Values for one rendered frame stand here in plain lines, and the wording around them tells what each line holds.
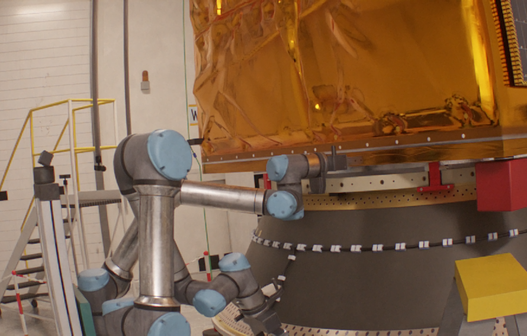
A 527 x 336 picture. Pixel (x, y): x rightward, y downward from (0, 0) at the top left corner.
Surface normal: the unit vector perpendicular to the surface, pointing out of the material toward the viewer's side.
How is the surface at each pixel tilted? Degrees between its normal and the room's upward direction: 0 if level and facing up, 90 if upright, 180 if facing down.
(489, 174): 90
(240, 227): 90
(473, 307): 90
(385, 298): 62
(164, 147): 83
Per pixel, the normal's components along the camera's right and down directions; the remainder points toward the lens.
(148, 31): 0.50, -0.04
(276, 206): -0.19, 0.02
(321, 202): -0.73, -0.41
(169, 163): 0.74, -0.19
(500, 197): -0.87, 0.07
